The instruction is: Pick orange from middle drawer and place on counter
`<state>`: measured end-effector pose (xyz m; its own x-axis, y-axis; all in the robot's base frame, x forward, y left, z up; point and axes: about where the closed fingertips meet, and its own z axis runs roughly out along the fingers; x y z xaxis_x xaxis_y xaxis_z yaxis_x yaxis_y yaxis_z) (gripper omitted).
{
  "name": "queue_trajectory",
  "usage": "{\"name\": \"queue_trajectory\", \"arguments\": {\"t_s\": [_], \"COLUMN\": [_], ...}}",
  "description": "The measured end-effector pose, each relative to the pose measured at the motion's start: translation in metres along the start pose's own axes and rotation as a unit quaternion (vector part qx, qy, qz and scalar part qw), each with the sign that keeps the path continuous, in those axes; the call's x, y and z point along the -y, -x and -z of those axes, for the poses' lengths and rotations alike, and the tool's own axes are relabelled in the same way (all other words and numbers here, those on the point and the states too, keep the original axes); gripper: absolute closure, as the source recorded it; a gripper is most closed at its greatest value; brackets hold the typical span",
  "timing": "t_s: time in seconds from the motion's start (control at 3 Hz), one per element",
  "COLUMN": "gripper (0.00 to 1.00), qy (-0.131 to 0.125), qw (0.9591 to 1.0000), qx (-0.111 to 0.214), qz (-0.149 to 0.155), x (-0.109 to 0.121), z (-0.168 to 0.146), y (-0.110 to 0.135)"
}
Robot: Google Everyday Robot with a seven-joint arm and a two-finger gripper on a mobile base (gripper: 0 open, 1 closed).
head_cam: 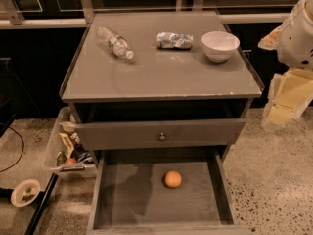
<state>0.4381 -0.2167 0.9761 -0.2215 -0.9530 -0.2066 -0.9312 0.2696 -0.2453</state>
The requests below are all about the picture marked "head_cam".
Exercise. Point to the grey top drawer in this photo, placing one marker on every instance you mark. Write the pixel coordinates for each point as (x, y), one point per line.
(157, 134)

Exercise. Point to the brass drawer knob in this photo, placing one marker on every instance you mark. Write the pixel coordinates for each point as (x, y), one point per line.
(162, 137)

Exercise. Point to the metal railing frame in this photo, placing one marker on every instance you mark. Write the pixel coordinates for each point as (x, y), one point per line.
(79, 13)

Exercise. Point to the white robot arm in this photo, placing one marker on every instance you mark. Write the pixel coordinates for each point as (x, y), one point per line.
(309, 4)

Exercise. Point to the orange fruit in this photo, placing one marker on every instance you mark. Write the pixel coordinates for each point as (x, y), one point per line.
(173, 179)

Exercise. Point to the clear plastic water bottle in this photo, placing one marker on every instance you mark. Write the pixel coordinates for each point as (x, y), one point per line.
(115, 43)

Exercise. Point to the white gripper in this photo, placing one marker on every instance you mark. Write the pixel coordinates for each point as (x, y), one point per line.
(297, 41)

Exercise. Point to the grey drawer cabinet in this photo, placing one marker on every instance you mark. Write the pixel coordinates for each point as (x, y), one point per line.
(157, 84)

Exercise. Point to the red apple in bin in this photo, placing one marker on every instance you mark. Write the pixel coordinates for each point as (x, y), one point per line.
(70, 161)

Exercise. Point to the crushed silver can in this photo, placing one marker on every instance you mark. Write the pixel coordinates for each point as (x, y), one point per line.
(170, 40)

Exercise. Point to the open grey middle drawer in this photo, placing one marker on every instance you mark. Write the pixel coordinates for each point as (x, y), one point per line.
(131, 198)

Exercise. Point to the clear plastic storage bin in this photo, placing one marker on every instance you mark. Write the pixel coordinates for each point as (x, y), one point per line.
(60, 158)

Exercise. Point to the yellow snack packet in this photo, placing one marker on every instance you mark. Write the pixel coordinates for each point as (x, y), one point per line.
(67, 142)

